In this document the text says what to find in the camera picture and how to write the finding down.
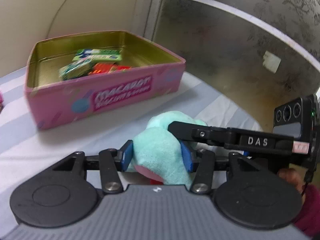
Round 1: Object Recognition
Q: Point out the frosted glass door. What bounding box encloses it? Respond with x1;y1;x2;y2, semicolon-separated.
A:
145;0;319;132

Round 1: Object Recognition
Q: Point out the grey wall cable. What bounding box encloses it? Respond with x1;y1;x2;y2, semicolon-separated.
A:
46;0;83;40

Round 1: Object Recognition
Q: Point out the striped blue bedsheet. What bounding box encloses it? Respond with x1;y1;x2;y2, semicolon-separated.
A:
1;68;261;237

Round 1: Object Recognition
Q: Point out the pink macaron tin box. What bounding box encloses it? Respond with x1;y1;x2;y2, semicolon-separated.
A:
24;30;185;129

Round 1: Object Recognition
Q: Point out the green gum box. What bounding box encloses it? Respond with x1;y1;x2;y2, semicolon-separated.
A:
59;59;93;81

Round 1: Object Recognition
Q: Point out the green toothpaste box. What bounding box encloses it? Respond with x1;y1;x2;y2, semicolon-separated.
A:
72;49;122;62

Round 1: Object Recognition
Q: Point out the red snack packet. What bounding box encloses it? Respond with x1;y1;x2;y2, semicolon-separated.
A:
89;63;131;75

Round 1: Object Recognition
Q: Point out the pink foil packet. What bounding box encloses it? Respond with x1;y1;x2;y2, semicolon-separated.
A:
0;92;4;113

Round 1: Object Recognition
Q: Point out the teal plush toy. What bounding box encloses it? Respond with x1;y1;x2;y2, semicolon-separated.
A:
127;111;206;188

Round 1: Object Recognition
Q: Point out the maroon sleeve forearm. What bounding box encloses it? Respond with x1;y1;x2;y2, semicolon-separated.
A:
293;185;320;237

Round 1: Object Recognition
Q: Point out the person's right hand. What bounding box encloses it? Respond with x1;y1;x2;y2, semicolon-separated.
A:
277;168;305;203

